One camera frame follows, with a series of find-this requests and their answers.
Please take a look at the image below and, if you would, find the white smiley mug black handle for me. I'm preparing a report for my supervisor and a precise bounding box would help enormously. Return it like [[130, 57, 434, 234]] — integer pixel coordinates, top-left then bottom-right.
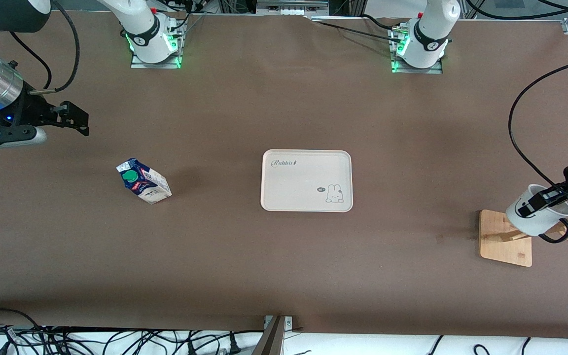
[[506, 184, 568, 244]]

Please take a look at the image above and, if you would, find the blue white milk carton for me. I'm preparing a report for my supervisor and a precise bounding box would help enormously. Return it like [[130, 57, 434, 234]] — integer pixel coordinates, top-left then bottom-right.
[[116, 158, 172, 205]]

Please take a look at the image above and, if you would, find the wooden cup rack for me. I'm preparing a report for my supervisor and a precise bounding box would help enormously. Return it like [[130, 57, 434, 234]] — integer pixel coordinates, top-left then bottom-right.
[[479, 210, 568, 268]]

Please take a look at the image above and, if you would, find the cream rabbit print tray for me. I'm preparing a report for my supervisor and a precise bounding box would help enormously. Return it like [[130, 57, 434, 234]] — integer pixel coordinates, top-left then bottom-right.
[[261, 149, 353, 213]]

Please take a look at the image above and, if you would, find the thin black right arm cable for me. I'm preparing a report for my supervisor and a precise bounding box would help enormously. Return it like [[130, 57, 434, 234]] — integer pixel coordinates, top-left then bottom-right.
[[9, 31, 53, 90]]

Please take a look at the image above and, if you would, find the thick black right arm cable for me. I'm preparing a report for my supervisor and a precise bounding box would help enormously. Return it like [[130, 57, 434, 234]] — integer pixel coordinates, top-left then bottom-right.
[[28, 0, 80, 95]]

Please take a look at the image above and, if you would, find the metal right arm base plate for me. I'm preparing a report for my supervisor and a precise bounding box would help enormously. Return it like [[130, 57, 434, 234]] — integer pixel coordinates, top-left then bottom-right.
[[130, 15, 185, 70]]

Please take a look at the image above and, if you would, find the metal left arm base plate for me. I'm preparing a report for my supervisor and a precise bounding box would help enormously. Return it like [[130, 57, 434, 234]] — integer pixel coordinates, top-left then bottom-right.
[[390, 22, 444, 74]]

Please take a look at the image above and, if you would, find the black cable on table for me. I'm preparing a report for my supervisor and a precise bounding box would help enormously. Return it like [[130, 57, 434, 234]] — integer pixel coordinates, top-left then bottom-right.
[[360, 14, 410, 32], [319, 21, 403, 44]]

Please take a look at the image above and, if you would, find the aluminium frame with white strip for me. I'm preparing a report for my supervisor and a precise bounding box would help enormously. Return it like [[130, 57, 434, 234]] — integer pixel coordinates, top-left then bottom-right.
[[217, 0, 368, 20]]

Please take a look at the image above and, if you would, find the metal camera stand beam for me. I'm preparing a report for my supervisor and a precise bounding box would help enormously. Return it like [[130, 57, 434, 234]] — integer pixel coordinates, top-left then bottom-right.
[[252, 315, 294, 355]]

